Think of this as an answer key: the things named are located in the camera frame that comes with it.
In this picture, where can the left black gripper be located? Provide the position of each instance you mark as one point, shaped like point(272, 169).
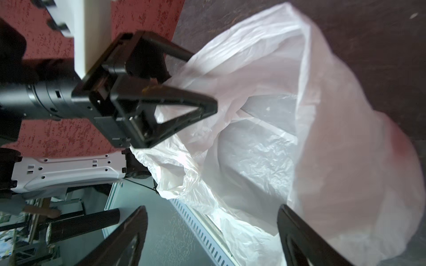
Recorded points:
point(108, 96)

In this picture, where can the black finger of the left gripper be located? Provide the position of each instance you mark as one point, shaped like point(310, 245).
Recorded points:
point(150, 113)

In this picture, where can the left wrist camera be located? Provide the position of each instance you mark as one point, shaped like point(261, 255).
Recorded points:
point(88, 22)

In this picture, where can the aluminium front rail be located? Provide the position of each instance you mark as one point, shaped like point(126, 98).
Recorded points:
point(177, 235)

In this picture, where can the white plastic bag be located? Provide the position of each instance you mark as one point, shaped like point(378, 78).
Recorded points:
point(293, 127)

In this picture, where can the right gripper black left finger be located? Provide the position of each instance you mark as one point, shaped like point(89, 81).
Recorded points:
point(124, 246)

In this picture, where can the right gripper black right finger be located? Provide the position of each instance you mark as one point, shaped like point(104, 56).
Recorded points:
point(302, 246)

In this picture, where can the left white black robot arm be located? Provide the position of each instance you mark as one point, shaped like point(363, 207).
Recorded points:
point(21, 174)

